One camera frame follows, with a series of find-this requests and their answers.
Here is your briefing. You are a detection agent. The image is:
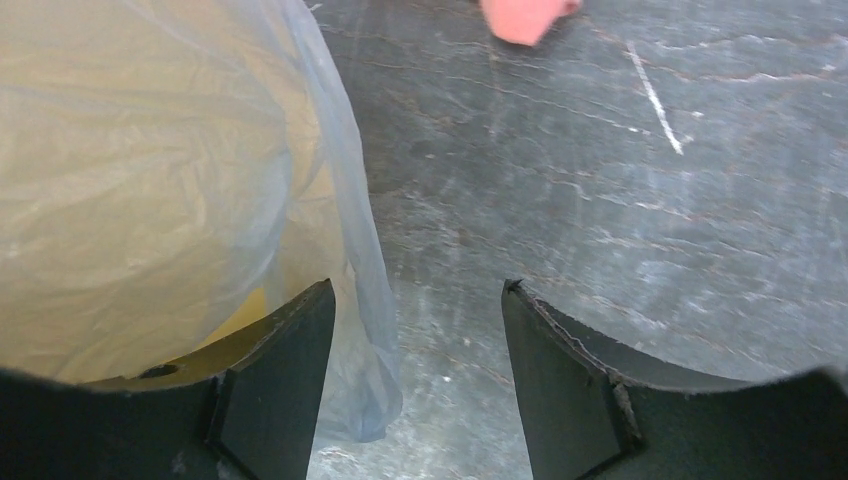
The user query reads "light blue plastic trash bag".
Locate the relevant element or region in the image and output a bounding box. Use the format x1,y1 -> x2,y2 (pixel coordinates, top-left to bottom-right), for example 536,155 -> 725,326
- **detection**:
0,0 -> 405,445

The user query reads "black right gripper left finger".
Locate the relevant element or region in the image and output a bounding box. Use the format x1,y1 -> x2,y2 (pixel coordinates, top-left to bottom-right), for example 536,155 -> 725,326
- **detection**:
1,280 -> 336,479

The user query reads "yellow trash bin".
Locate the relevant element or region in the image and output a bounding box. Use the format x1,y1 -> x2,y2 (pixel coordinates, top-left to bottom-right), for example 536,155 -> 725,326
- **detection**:
0,0 -> 359,386

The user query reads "pink cloth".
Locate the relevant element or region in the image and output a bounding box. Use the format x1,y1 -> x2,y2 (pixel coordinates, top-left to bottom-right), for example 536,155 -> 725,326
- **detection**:
479,0 -> 583,47

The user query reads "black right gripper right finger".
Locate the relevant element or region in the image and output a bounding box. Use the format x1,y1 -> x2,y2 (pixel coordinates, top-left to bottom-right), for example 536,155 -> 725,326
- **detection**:
501,280 -> 847,479

